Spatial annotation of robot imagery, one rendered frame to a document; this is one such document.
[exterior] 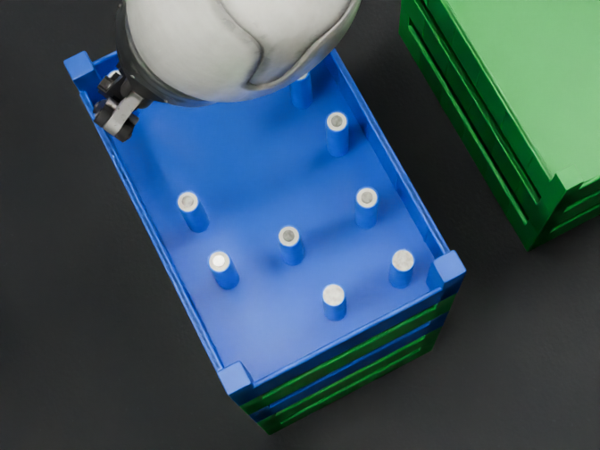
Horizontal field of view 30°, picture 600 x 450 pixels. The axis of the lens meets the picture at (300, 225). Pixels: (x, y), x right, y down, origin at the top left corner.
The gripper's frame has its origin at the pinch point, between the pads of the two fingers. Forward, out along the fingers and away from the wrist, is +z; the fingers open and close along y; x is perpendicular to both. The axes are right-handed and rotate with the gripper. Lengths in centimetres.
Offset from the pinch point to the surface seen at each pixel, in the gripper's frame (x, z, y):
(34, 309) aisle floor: 8.3, 41.3, 18.9
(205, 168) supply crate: 9.5, 5.0, 1.2
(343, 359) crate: 27.7, 1.3, 8.1
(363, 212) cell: 20.1, -5.5, -1.4
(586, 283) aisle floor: 54, 20, -16
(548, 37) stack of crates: 31.9, 12.3, -31.7
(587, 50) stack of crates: 35.4, 10.7, -32.5
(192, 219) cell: 10.2, -0.2, 6.1
